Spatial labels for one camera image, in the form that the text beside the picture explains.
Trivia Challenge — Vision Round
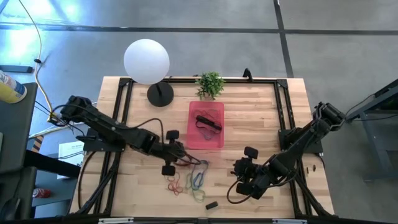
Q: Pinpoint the grey metal cart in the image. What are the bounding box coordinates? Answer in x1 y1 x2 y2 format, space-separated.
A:
344 78 398 183

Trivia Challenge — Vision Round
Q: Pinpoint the small green potted plant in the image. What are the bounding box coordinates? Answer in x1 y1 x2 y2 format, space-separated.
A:
195 71 226 101

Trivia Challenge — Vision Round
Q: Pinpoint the pink translucent plastic bin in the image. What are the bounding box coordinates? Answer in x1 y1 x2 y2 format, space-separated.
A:
186 100 225 150

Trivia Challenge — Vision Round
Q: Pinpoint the wide blue rubber band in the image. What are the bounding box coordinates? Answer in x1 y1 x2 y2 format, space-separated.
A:
197 159 210 177

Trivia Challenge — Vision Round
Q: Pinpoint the white globe lamp black stand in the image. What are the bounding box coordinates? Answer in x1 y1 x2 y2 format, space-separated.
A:
123 39 175 108

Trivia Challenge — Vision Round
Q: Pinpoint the red drink can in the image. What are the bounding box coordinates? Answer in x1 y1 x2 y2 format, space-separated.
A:
32 187 52 199

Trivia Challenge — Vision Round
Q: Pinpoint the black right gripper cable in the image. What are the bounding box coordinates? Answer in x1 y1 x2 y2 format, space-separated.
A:
226 177 249 205

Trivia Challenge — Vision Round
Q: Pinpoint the yellow cable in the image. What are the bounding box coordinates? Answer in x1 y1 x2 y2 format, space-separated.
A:
17 0 53 123

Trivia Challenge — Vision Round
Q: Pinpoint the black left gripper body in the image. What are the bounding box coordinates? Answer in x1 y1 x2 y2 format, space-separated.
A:
155 129 187 177

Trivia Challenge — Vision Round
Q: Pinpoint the dark grey cabinet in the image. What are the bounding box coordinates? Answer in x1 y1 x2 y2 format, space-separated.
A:
0 82 40 224

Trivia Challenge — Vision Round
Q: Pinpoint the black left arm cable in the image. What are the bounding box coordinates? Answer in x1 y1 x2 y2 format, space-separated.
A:
126 117 165 147

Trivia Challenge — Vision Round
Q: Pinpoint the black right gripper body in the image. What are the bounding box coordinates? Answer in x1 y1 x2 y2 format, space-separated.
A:
233 146 268 200

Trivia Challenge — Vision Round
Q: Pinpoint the black yellow striped marker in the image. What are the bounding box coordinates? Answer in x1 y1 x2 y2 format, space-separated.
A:
30 134 45 154

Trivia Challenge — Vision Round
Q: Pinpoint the silver slide rail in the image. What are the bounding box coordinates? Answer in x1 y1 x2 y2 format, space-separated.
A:
98 217 134 224
272 218 308 224

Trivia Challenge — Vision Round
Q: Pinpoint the green rubber band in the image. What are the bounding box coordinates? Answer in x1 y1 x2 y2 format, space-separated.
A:
185 172 196 191
191 189 207 203

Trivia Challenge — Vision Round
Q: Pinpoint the white paper sheet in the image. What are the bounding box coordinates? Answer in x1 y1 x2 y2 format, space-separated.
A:
57 140 85 180

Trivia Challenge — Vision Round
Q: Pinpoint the wide black rubber band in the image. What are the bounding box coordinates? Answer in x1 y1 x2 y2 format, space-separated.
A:
195 115 223 131

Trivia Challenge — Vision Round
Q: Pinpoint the flat black bar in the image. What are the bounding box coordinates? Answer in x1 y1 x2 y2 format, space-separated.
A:
0 64 34 74

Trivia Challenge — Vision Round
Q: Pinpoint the thin dark blue rubber band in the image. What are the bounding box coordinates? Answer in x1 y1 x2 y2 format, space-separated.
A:
195 123 222 141

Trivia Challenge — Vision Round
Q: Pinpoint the light blue rubber band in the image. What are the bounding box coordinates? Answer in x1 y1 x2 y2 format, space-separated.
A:
191 170 205 191

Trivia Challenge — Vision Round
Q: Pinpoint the yellow white wipes canister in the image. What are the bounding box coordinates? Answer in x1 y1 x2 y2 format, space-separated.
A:
0 70 28 105

